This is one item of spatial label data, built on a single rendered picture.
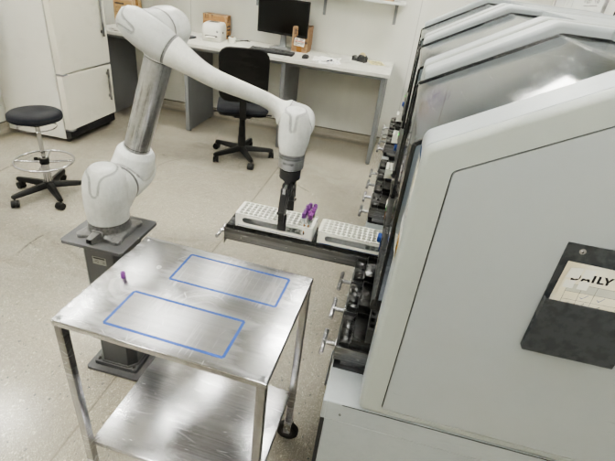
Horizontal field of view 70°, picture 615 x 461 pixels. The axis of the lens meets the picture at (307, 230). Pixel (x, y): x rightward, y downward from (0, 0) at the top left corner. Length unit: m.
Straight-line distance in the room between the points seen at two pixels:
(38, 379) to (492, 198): 2.03
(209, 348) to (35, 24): 3.79
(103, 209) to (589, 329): 1.52
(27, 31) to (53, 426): 3.39
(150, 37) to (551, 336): 1.33
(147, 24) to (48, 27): 3.02
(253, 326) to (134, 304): 0.34
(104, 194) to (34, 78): 3.10
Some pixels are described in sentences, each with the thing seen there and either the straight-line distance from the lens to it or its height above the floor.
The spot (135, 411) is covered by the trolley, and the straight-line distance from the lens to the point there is 1.78.
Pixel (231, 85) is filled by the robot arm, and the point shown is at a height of 1.31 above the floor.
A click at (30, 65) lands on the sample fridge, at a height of 0.66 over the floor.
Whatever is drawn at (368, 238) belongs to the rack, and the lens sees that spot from 1.62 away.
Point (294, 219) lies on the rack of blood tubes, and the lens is 1.64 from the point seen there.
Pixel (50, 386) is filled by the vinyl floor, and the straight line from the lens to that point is 2.32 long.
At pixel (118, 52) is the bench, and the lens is 5.57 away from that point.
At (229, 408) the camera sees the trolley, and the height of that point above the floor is 0.28.
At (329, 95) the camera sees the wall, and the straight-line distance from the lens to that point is 5.11.
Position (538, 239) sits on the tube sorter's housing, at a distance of 0.90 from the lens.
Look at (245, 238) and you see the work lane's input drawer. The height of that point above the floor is 0.78.
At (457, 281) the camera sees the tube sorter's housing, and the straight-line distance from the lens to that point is 0.93.
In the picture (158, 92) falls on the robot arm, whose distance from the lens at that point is 1.78.
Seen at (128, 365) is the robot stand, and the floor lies 0.04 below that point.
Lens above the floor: 1.69
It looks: 31 degrees down
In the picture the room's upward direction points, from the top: 7 degrees clockwise
